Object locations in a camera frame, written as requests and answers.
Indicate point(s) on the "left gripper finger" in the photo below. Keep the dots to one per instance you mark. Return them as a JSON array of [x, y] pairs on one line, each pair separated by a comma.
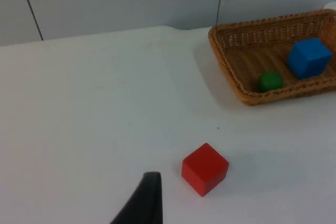
[[145, 203]]

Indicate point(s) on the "blue cube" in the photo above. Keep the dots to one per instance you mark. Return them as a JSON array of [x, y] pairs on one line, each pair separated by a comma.
[[308, 57]]

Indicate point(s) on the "red cube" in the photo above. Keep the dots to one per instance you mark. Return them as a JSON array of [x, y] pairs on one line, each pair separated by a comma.
[[203, 167]]

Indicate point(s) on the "brown wicker basket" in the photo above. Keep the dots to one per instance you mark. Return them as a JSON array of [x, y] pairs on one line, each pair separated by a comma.
[[246, 58]]

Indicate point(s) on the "green ball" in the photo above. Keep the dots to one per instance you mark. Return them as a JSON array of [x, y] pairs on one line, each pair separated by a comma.
[[270, 81]]

